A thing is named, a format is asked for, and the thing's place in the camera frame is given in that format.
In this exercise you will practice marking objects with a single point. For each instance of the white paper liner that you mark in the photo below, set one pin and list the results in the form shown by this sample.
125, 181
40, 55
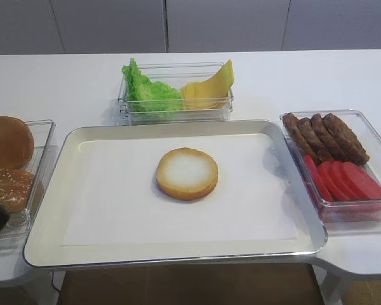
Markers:
121, 202

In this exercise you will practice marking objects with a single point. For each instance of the clear lettuce and cheese container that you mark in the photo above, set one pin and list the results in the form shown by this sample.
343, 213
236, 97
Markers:
177, 76

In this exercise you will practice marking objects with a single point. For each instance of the upright yellow cheese slice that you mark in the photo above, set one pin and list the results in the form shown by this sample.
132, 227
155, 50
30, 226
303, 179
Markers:
217, 86

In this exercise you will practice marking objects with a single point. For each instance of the brown meat patty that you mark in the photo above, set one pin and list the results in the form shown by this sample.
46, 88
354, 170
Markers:
346, 139
325, 137
290, 122
305, 126

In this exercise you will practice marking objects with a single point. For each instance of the white metal tray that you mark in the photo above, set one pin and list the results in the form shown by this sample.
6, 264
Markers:
45, 247

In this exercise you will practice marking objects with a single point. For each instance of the bun front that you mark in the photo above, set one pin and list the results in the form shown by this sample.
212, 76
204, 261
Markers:
187, 174

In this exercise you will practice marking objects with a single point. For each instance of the stacked yellow cheese slices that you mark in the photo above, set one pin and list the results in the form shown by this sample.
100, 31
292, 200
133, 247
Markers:
193, 102

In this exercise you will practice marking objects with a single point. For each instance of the sesame top bun right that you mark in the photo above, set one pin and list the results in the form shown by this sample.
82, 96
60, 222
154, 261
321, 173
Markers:
15, 186

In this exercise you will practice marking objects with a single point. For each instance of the green lettuce leaf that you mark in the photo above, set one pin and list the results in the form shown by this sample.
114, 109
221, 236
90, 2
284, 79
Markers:
146, 96

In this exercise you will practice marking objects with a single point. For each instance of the clear patty and tomato container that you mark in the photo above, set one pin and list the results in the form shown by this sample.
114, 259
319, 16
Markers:
352, 210

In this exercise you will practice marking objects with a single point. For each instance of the red tomato slice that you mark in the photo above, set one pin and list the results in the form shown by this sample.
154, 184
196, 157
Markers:
324, 192
360, 182
337, 194
338, 180

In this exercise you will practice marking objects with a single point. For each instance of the clear bun container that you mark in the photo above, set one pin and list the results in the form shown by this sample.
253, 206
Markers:
14, 234

